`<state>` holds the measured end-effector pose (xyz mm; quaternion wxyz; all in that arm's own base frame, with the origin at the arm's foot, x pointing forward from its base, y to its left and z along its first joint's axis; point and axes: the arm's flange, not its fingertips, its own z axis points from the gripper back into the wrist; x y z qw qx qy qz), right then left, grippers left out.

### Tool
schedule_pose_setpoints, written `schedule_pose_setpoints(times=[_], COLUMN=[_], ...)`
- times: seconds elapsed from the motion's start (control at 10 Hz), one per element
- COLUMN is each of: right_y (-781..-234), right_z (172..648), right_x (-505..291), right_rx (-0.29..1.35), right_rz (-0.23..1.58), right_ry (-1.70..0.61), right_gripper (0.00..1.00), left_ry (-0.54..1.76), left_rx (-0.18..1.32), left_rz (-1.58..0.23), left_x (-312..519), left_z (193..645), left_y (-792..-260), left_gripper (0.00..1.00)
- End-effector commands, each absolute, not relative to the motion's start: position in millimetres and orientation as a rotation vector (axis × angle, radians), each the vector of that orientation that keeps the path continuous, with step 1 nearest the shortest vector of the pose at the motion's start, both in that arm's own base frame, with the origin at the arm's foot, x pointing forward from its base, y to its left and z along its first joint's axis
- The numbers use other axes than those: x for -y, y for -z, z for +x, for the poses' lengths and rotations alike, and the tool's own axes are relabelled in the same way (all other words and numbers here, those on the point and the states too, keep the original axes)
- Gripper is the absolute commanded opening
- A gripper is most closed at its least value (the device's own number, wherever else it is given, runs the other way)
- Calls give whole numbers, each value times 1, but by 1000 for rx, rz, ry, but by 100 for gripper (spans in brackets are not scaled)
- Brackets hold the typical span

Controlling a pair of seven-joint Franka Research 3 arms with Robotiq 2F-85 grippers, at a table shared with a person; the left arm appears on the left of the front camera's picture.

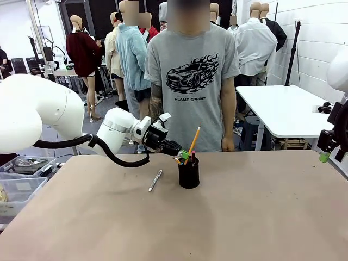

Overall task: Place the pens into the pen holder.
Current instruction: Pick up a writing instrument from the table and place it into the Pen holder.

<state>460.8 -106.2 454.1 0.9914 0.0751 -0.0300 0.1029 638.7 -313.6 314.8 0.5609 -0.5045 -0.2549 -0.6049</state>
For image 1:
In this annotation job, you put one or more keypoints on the black tripod stand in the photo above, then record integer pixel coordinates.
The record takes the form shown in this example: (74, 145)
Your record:
(293, 51)

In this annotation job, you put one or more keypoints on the mannequin in maroon sweater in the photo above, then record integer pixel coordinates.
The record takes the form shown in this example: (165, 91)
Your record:
(83, 54)

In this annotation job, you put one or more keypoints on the mannequin in plaid hoodie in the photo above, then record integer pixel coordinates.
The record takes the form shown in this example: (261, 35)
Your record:
(163, 16)

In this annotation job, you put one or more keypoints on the person in black clothes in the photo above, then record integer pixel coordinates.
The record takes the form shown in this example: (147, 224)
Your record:
(3, 63)

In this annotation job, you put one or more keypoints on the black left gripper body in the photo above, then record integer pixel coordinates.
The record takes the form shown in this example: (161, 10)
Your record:
(157, 138)

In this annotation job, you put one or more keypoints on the yellow pencil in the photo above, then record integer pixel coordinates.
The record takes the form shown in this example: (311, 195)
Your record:
(194, 141)

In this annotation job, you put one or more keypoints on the wooden pallet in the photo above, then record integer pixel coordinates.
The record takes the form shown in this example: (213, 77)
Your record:
(292, 144)

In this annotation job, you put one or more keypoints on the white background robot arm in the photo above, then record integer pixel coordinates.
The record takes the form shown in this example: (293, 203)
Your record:
(53, 54)

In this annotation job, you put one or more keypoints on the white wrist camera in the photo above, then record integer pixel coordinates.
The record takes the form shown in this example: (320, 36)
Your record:
(163, 119)
(324, 108)

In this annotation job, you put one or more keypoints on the pink pen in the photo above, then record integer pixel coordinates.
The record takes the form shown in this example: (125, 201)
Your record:
(192, 156)

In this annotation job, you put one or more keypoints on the bare beige mannequin head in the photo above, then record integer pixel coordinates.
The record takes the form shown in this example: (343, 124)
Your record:
(214, 12)

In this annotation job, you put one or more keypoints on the mannequin in black jacket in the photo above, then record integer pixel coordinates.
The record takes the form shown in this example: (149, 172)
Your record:
(278, 32)

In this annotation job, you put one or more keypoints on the silver ballpoint pen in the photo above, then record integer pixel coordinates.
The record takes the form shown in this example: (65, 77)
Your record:
(155, 180)

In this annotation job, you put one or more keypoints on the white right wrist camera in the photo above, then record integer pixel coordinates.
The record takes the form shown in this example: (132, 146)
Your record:
(324, 108)

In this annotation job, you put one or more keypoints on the black mesh pen holder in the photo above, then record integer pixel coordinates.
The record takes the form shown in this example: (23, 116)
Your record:
(189, 175)

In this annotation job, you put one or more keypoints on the mannequin in light blue fleece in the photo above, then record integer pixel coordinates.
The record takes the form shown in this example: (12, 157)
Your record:
(131, 59)

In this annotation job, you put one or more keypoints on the person's left forearm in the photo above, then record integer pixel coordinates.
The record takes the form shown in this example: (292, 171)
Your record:
(228, 108)

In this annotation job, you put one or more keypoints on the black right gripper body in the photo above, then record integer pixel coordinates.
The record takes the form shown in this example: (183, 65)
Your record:
(326, 140)

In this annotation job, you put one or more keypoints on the mannequin in red jacket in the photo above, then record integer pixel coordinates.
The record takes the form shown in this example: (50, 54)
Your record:
(152, 31)

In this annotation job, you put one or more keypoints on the mannequin in beige shirt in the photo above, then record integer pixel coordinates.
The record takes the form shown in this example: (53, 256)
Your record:
(112, 51)

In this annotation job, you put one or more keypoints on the clear bin with metal parts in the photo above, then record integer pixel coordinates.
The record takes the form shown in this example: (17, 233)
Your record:
(27, 166)

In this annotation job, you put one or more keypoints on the person's left hand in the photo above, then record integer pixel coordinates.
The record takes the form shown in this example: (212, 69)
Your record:
(227, 143)

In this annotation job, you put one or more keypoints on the person's tattooed right forearm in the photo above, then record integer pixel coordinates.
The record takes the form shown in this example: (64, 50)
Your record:
(156, 100)

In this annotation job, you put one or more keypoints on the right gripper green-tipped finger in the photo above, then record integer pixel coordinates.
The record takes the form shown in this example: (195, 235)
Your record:
(340, 155)
(324, 157)

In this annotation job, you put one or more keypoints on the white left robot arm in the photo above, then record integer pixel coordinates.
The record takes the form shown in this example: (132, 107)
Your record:
(27, 108)

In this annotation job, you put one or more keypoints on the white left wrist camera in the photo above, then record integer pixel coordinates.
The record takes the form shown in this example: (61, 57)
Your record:
(163, 119)

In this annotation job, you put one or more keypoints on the mannequin in white shirt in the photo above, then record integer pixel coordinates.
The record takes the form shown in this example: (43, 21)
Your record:
(255, 51)

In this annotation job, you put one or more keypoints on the large white side table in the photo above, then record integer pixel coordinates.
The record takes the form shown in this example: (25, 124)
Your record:
(282, 108)

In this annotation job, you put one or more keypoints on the person in grey car t-shirt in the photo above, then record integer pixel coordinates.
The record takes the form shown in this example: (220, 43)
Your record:
(190, 81)

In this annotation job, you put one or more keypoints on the clear plastic storage bin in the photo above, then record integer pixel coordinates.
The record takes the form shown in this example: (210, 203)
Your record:
(19, 195)

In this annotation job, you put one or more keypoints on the dark blue stool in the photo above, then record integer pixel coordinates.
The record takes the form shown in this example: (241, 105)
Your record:
(251, 133)

